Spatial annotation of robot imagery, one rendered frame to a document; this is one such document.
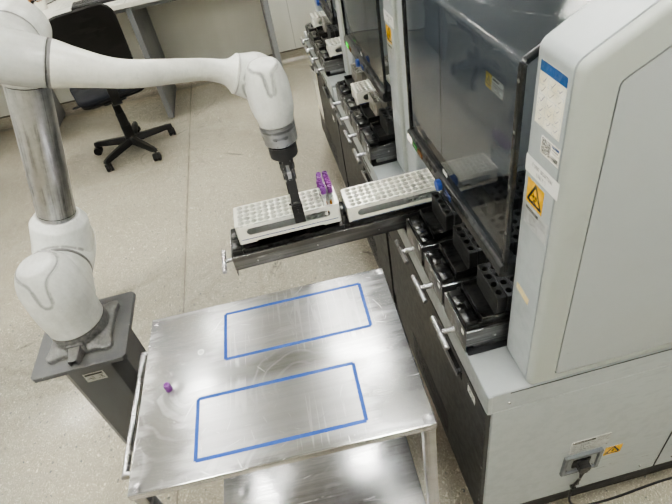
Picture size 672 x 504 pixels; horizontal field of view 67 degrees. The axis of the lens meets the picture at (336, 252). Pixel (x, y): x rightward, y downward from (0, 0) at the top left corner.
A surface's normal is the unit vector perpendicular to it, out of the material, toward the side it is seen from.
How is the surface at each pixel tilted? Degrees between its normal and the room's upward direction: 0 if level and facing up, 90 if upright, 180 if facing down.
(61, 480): 0
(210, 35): 90
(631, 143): 90
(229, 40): 90
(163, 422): 0
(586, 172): 90
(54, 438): 0
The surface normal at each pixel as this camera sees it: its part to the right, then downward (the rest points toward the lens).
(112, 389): 0.20, 0.63
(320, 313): -0.15, -0.74
